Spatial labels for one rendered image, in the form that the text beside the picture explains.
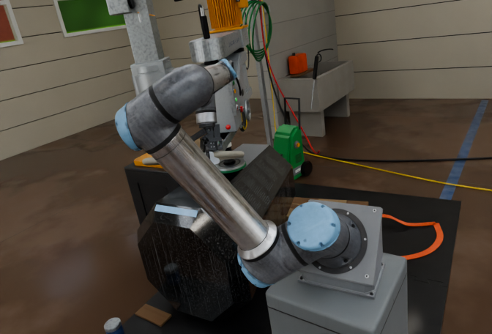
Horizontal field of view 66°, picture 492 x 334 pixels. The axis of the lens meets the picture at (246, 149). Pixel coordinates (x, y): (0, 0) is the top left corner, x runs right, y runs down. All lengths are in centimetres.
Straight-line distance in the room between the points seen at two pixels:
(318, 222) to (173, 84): 58
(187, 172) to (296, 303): 64
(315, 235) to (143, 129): 58
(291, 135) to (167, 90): 321
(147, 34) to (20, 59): 536
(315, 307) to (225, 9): 218
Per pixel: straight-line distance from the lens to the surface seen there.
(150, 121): 97
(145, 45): 310
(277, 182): 271
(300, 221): 119
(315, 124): 549
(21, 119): 821
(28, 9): 846
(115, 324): 270
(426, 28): 694
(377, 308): 140
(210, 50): 228
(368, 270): 139
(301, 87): 528
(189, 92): 96
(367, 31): 718
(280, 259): 122
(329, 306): 140
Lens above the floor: 180
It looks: 19 degrees down
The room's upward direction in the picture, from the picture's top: 9 degrees counter-clockwise
